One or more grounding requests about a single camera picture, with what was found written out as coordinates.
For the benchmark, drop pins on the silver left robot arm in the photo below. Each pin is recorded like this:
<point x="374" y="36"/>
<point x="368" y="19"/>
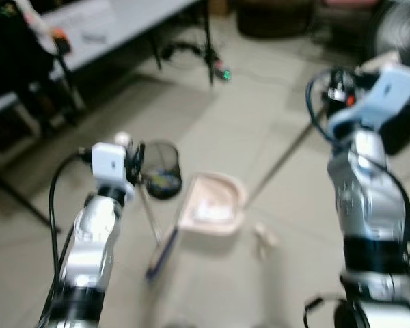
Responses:
<point x="96" y="232"/>

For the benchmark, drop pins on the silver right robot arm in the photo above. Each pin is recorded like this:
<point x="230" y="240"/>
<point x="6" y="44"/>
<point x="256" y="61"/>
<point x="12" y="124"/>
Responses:
<point x="369" y="205"/>

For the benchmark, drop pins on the black round floor fan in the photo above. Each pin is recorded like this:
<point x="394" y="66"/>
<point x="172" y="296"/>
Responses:
<point x="396" y="34"/>

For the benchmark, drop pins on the black mesh wastebasket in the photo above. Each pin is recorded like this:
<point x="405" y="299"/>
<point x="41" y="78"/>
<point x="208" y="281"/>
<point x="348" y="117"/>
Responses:
<point x="162" y="184"/>

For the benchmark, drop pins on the black low box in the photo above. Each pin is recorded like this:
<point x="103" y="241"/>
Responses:
<point x="406" y="133"/>

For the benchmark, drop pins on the grey folding table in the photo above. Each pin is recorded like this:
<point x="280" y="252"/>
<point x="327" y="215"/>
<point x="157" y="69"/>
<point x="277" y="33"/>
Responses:
<point x="123" y="27"/>

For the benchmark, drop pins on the orange and black device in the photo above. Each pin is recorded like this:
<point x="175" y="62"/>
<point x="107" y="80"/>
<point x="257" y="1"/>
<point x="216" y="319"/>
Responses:
<point x="61" y="42"/>

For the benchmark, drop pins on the pale crumpled paper scrap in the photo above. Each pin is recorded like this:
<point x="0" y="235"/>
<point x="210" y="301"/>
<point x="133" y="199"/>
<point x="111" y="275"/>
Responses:
<point x="265" y="236"/>

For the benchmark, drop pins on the black chair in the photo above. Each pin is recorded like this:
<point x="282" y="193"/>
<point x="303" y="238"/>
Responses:
<point x="14" y="61"/>

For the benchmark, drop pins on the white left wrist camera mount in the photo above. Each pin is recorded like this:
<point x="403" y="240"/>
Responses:
<point x="109" y="164"/>

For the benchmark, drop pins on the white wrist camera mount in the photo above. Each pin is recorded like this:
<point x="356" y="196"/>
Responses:
<point x="389" y="92"/>
<point x="109" y="164"/>

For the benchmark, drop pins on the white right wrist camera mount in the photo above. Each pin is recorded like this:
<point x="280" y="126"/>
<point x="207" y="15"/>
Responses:
<point x="389" y="92"/>

